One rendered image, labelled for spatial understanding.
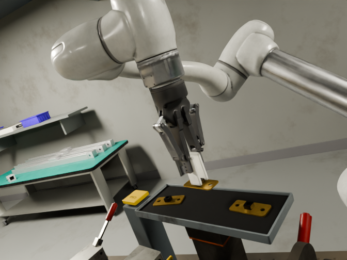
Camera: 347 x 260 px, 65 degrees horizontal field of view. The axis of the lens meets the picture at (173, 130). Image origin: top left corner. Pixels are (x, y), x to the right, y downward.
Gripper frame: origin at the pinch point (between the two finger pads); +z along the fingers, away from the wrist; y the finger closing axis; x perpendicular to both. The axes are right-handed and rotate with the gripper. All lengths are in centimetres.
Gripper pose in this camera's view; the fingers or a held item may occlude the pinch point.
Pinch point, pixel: (195, 168)
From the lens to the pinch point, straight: 62.9
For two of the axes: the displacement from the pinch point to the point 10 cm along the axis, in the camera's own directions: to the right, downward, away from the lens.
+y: -6.6, 4.0, -6.4
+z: 3.2, 9.2, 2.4
